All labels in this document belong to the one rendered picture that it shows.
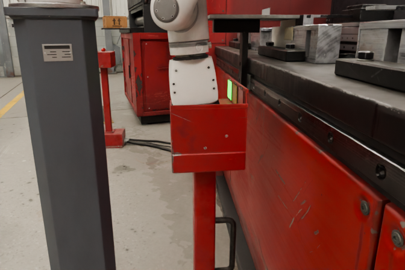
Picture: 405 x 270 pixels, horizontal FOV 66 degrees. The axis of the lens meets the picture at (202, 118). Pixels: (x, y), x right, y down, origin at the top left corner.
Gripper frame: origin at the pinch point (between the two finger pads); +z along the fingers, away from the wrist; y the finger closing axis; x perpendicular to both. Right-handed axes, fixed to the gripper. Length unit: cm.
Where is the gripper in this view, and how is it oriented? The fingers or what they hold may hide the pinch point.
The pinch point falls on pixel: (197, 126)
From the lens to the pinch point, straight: 69.8
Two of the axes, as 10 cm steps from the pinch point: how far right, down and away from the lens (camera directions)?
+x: 1.1, 2.6, -9.6
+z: 0.9, 9.6, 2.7
